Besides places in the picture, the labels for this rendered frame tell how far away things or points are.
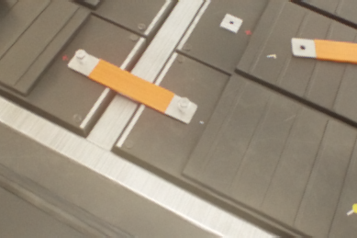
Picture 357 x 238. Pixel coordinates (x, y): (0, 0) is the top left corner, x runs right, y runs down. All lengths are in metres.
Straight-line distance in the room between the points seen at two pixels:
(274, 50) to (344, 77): 0.09
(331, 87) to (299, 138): 0.08
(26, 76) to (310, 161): 0.32
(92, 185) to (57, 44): 0.17
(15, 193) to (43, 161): 0.14
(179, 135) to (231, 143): 0.06
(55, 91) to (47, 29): 0.08
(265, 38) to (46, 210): 0.33
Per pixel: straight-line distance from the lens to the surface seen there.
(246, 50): 0.47
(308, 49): 0.49
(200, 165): 0.38
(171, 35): 0.49
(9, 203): 0.28
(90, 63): 0.44
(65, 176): 0.40
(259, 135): 0.41
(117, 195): 0.39
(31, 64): 0.45
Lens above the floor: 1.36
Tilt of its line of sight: 63 degrees down
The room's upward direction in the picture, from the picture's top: 9 degrees clockwise
